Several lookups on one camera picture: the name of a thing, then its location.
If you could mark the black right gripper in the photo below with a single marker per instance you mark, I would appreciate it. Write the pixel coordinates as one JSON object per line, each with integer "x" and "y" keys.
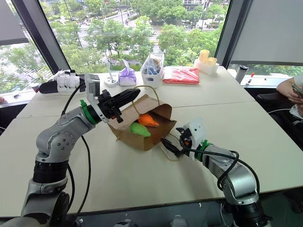
{"x": 184, "y": 137}

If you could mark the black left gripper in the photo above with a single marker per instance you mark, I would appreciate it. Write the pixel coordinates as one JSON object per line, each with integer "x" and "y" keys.
{"x": 107, "y": 106}

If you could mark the brown paper bag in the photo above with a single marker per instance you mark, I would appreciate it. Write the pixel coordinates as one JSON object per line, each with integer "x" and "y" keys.
{"x": 132, "y": 138}

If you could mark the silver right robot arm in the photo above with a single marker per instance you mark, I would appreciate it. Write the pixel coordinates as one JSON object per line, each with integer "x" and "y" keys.
{"x": 239, "y": 182}

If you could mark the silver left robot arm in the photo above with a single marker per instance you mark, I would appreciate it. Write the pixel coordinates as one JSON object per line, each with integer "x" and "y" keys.
{"x": 59, "y": 139}

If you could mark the orange plush toy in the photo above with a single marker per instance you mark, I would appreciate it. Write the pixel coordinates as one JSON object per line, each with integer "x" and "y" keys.
{"x": 148, "y": 120}

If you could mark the green plush toy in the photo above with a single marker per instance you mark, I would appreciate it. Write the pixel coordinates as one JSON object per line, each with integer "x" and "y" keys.
{"x": 139, "y": 129}

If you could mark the clear bag of small items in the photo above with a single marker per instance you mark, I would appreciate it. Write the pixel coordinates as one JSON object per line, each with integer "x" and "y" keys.
{"x": 151, "y": 65}

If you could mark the red plastic bag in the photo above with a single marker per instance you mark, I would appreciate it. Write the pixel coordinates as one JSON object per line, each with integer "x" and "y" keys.
{"x": 181, "y": 75}

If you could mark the bystander bare hand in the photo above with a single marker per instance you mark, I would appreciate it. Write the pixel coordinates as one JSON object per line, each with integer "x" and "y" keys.
{"x": 287, "y": 91}

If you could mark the purple tissue pack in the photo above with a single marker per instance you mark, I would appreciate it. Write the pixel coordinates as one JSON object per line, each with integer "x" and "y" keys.
{"x": 127, "y": 76}

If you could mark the white desk stand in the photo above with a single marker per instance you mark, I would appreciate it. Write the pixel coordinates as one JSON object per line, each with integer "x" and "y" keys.
{"x": 110, "y": 80}

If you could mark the white storage bin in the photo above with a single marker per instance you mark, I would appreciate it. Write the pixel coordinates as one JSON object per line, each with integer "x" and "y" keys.
{"x": 151, "y": 79}

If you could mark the white spare gripper black fingers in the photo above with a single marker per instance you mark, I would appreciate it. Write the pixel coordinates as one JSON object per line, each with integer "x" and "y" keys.
{"x": 65, "y": 82}

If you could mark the white plastic box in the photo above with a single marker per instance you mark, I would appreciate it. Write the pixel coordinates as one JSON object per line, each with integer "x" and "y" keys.
{"x": 208, "y": 68}

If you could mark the short yellow cup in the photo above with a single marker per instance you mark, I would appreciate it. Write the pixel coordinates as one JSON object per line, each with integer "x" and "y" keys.
{"x": 212, "y": 61}

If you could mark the tall yellow cup stack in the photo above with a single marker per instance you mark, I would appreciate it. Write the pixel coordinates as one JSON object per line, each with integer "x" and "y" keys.
{"x": 204, "y": 56}

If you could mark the grey thermos bottle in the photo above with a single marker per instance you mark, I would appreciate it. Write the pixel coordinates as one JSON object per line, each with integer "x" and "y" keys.
{"x": 241, "y": 74}

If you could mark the red capped marker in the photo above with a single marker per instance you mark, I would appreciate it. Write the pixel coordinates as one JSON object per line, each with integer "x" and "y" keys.
{"x": 249, "y": 79}

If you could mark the grey rounded shape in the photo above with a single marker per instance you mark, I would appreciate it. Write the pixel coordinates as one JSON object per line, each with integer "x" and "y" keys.
{"x": 123, "y": 223}

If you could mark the dark window pillar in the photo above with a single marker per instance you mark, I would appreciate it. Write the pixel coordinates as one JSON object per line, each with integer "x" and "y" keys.
{"x": 40, "y": 33}
{"x": 227, "y": 33}

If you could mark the bystander dark clothed body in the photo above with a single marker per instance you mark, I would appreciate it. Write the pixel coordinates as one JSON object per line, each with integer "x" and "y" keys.
{"x": 293, "y": 127}

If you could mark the grey roller blind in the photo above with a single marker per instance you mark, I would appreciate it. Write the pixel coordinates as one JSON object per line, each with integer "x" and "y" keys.
{"x": 10, "y": 23}
{"x": 270, "y": 30}

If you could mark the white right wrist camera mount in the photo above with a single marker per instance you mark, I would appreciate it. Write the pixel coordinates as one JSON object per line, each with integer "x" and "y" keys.
{"x": 197, "y": 131}

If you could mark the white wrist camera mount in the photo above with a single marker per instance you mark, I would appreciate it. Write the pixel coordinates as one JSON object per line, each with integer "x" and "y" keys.
{"x": 92, "y": 86}
{"x": 197, "y": 131}

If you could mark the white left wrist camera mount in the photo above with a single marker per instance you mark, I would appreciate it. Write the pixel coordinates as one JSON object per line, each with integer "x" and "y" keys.
{"x": 92, "y": 86}

